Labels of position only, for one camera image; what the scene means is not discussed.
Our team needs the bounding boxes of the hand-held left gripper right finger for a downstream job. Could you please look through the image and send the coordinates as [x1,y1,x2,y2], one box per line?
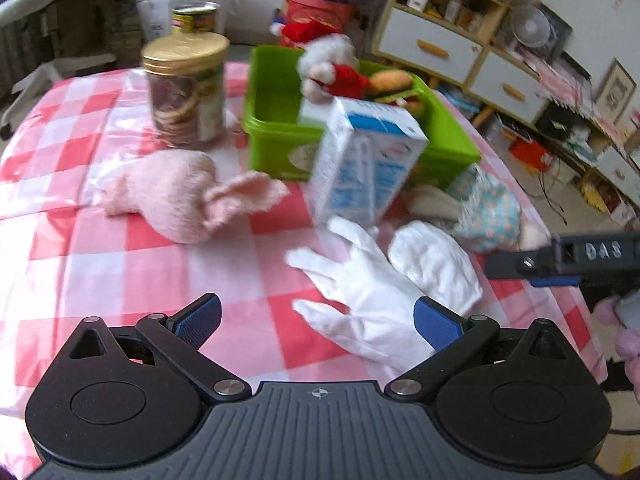
[385,296,568,403]

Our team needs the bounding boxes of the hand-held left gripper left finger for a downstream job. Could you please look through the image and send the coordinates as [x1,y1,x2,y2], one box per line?
[67,294,252,403]

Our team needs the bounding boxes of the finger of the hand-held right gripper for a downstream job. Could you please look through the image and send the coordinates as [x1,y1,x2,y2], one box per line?
[486,246,558,282]

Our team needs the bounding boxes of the white cotton glove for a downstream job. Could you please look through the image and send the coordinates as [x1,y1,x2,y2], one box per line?
[389,221,484,312]
[285,216,442,377]

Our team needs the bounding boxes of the crumpled white cotton glove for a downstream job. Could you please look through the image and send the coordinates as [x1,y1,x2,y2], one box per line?
[389,221,484,312]

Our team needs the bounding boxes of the floral fabric plush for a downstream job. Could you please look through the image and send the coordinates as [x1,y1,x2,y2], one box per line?
[446,166,522,254]

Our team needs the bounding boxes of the beige plush toy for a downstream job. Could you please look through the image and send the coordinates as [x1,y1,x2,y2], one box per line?
[404,185,464,222]

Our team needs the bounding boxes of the red box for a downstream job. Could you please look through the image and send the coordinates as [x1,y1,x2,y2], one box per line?
[509,139,555,172]

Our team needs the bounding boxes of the red and white checkered tablecloth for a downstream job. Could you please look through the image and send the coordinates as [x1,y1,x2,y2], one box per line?
[0,61,610,480]

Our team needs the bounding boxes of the pink knitted rabbit plush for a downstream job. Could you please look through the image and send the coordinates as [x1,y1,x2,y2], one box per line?
[100,151,292,246]

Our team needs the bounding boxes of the framed picture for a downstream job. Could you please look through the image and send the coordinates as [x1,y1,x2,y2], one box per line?
[592,59,637,127]

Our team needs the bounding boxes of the pink lace cloth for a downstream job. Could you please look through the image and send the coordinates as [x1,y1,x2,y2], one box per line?
[522,52,632,137]

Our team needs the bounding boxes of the white and blue milk carton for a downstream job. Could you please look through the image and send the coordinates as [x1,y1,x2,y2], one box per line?
[305,97,431,229]

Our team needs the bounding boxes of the burger plush toy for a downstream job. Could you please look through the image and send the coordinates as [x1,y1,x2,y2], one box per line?
[366,70,427,117]

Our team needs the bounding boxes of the glass jar with gold lid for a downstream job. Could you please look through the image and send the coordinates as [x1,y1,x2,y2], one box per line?
[141,32,231,150]

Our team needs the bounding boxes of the green plastic bin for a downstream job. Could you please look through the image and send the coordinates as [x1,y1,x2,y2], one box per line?
[242,45,482,184]

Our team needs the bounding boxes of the wooden shelf cabinet white drawers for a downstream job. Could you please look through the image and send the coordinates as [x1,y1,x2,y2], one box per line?
[371,0,552,127]

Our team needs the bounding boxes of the white desk fan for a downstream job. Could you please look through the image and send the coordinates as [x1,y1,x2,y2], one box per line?
[509,5,552,50]

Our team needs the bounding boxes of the santa plush toy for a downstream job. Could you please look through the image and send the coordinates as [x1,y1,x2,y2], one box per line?
[297,34,374,102]

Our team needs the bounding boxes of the tin can with yellow label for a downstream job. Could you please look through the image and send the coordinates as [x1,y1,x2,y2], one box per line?
[171,2,221,37]

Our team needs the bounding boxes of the small red santa plush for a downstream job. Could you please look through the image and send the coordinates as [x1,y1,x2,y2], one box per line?
[270,9,327,48]

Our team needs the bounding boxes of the red round bucket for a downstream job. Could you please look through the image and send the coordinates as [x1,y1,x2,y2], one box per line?
[285,0,357,37]

